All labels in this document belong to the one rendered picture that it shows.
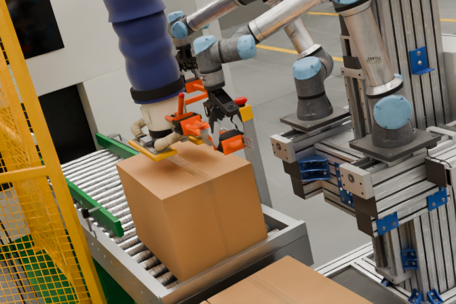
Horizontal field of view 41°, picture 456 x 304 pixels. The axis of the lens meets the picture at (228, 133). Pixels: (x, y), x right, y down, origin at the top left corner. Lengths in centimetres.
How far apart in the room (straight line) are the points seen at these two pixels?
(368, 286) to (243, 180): 81
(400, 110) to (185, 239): 99
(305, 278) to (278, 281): 11
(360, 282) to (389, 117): 117
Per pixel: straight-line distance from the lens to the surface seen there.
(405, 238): 264
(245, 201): 251
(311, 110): 254
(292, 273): 247
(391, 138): 215
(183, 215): 241
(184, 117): 240
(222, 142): 201
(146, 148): 256
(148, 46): 245
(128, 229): 322
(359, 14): 191
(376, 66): 194
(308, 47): 263
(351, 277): 300
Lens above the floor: 186
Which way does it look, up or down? 18 degrees down
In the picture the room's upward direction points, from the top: 13 degrees counter-clockwise
